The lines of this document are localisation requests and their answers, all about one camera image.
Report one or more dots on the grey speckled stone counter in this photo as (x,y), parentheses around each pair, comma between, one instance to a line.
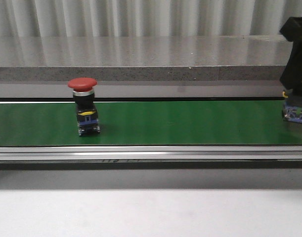
(221,58)

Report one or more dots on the white pleated curtain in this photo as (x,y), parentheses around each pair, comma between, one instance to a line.
(122,18)

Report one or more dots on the green conveyor belt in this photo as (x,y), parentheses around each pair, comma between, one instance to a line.
(150,123)

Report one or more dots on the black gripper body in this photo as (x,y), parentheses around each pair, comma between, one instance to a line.
(292,75)

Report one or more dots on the aluminium conveyor frame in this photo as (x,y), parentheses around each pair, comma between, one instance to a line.
(150,157)

